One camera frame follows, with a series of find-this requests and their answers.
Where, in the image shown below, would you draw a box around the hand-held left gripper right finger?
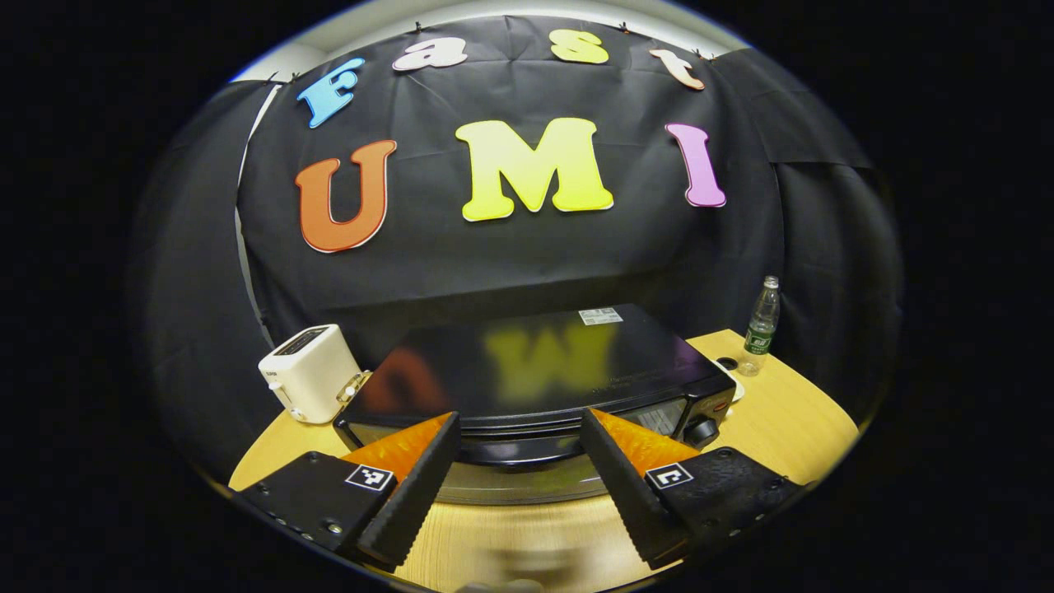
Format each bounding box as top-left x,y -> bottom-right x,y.
580,408 -> 812,569

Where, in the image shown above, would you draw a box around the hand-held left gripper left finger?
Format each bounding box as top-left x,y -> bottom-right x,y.
235,412 -> 461,571

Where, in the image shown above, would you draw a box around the black electric oven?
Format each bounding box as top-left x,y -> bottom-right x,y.
333,305 -> 738,505

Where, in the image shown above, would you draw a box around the small clear holder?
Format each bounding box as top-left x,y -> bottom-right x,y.
336,371 -> 373,406

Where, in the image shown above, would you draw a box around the white toaster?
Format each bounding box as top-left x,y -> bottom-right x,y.
258,324 -> 363,425

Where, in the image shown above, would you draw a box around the clear plastic water bottle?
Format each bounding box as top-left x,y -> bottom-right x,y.
739,276 -> 781,377

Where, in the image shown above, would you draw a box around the black backdrop cloth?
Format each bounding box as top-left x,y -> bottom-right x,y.
132,15 -> 902,479

